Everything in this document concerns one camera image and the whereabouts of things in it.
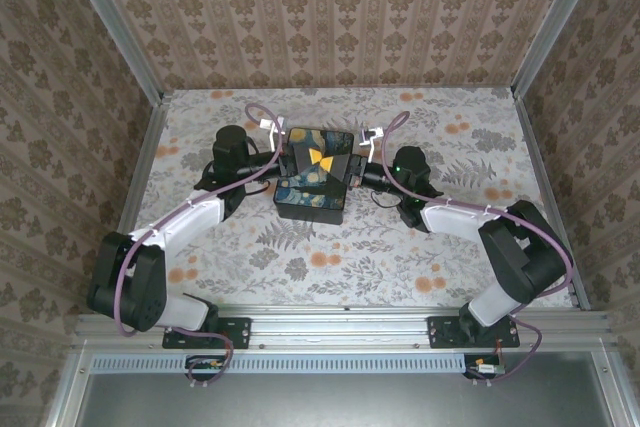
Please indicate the black starry night box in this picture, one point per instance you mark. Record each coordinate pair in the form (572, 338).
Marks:
(310, 197)

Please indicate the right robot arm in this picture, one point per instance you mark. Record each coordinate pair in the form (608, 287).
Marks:
(530, 267)

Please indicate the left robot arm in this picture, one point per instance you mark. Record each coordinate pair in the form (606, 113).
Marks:
(145, 292)

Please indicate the floral patterned table cover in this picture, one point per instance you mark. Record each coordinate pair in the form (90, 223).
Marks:
(350, 257)

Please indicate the aluminium front beam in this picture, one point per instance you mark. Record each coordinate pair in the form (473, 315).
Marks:
(340, 327)

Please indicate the metal sheet panel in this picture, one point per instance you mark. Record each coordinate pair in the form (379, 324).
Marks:
(350, 402)

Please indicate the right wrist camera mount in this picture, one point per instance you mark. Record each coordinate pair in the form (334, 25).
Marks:
(371, 139)

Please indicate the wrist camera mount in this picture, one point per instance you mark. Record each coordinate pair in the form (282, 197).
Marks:
(274, 132)
(371, 139)

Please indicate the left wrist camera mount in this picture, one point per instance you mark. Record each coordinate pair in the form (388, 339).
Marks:
(274, 132)

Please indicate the aluminium table side rail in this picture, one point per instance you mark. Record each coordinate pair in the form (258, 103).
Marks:
(545, 172)
(145, 157)

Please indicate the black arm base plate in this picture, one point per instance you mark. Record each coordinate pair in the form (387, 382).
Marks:
(442, 332)
(235, 332)

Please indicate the aluminium frame post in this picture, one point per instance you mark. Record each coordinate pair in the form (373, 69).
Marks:
(112, 22)
(555, 22)

